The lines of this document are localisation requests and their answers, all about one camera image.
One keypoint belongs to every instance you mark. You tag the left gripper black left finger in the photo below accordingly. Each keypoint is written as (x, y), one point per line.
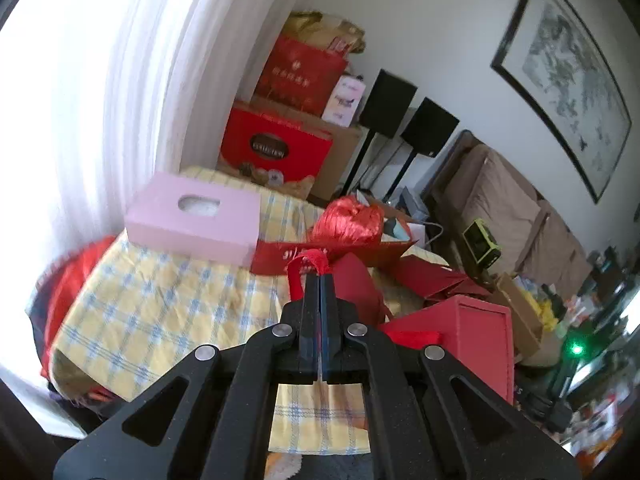
(210, 416)

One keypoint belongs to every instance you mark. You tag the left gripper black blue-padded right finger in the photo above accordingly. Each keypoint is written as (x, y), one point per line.
(429, 416)

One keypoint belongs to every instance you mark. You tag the red stitched box bag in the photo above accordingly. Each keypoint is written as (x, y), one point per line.
(455, 314)

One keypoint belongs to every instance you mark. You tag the red plastic twine ball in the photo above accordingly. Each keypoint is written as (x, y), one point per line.
(349, 222)

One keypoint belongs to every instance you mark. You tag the cardboard tray on sofa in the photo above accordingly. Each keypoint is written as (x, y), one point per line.
(526, 326)

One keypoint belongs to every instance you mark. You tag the yellow plastic bag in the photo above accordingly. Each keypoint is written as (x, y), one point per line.
(539, 301)

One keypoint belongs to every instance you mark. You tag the dark red paper bags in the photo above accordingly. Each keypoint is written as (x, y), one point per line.
(380, 259)

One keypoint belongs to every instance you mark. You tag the green portable radio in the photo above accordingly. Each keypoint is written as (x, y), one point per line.
(482, 244)

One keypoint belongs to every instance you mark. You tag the beige cushion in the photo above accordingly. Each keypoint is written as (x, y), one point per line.
(556, 257)
(504, 206)

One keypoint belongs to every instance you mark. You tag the pink tissue box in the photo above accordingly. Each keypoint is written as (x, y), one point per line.
(196, 219)

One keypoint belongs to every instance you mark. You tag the open box with clutter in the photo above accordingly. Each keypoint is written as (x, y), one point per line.
(399, 225)

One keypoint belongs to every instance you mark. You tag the brown sofa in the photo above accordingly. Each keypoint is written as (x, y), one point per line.
(447, 195)

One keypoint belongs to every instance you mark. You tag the red Collection gift box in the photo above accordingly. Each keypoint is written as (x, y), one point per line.
(272, 151)

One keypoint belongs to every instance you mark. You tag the large brown cardboard box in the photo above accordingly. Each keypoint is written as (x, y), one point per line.
(345, 141)

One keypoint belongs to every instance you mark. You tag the left black speaker on stand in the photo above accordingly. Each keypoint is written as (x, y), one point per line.
(383, 112)

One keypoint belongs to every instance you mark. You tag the small pink white box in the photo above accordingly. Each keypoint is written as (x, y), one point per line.
(344, 101)

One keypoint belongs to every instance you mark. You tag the dark red gift box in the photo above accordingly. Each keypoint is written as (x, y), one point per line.
(300, 76)

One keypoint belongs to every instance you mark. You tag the white sheer curtain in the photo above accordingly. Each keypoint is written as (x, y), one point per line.
(96, 96)

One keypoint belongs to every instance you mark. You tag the framed ink painting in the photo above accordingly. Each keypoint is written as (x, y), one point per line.
(549, 56)

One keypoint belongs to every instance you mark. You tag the gold crinkled gift bag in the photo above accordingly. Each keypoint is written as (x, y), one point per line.
(325, 32)

